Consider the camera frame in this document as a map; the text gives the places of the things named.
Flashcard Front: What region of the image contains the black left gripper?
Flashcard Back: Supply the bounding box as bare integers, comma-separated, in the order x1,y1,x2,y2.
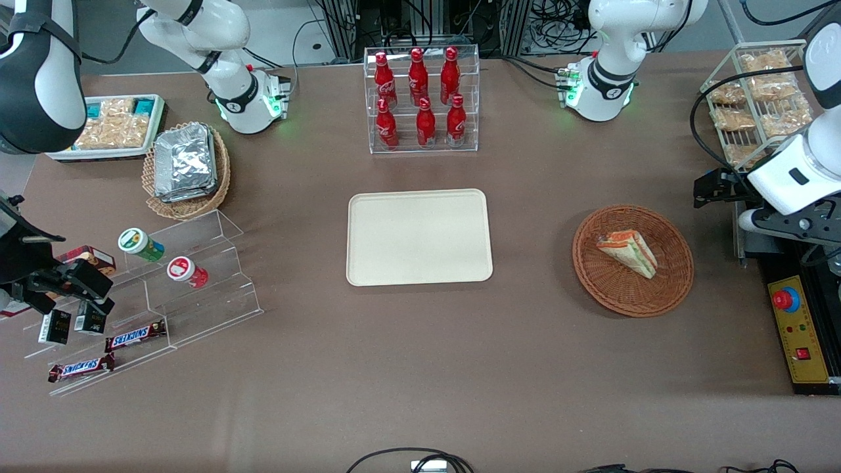
694,169,753,208

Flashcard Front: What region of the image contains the triangle sandwich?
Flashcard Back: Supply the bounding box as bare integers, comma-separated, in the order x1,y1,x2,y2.
596,229,658,279

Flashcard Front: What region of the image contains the oval light wicker basket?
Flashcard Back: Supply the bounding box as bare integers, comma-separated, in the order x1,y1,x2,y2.
141,122,232,221

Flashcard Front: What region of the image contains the round brown wicker basket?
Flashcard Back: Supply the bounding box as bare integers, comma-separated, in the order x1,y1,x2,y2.
572,205,695,319

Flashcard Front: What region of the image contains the white rectangular snack tray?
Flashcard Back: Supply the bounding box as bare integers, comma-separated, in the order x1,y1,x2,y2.
45,94,168,163

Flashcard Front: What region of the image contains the beige plastic tray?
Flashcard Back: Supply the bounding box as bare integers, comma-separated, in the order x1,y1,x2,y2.
346,189,493,287

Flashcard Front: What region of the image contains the small black box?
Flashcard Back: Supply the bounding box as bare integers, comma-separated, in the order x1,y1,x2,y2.
37,309,72,346
74,301,108,336

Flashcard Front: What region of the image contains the brown chocolate box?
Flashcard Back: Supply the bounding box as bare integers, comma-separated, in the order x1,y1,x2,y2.
56,245,117,277

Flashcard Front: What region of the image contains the beige snack bag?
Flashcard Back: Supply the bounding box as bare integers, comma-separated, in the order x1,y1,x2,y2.
713,106,756,131
749,74,799,102
726,143,766,169
739,49,792,74
759,99,815,137
710,82,746,106

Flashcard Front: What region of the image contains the Snickers chocolate bar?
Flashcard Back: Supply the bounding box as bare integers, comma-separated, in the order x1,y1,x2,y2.
104,320,168,353
47,353,116,384

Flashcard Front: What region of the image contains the green cup with white lid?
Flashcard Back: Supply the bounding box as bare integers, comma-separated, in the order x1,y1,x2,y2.
118,227,166,263

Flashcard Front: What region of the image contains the red cup with white lid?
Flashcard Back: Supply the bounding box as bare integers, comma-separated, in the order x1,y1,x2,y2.
166,256,210,290

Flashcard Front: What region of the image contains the black machine base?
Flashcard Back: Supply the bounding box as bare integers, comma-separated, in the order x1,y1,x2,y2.
734,200,841,396

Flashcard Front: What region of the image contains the clear acrylic stepped stand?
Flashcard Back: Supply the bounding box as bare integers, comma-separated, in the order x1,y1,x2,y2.
23,209,265,397

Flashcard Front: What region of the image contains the silver foil packet stack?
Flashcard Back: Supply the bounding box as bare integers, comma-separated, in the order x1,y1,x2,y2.
153,123,219,203

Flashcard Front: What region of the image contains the beige snack bags pile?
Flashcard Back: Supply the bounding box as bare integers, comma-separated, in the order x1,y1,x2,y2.
74,99,150,150

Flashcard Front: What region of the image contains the yellow control panel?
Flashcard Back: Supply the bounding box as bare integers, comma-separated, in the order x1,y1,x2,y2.
767,275,832,385

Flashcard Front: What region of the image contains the red cola bottle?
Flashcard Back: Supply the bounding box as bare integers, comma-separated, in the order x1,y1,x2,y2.
375,52,398,109
446,94,467,146
408,47,429,106
440,47,461,104
416,97,436,148
376,97,399,150

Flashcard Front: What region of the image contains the clear acrylic bottle rack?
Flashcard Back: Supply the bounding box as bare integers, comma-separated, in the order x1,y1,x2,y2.
364,45,480,155

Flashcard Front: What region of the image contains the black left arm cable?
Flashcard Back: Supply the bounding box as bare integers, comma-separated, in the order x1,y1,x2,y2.
689,62,809,175

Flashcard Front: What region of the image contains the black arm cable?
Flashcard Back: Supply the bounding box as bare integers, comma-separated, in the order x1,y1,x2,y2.
79,8,157,66
689,62,809,175

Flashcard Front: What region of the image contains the black right wrist bracket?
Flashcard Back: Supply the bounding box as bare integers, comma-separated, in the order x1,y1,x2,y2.
0,194,66,284

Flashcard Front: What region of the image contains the black wrist bracket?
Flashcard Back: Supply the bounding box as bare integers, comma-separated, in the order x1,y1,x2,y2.
0,194,66,284
756,207,841,249

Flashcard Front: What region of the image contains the black left wrist bracket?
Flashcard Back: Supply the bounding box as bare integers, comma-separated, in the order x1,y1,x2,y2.
756,207,841,249

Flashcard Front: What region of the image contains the white wire rack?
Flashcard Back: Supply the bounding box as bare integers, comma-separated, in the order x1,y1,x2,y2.
700,39,822,173

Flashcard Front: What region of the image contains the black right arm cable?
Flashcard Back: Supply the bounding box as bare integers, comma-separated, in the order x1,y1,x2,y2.
79,8,157,66

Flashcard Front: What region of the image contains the aluminium frame with cables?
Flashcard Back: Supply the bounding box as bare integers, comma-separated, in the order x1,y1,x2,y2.
315,0,592,61

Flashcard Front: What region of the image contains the black looped floor cable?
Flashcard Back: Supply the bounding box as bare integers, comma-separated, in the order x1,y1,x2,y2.
345,447,475,473

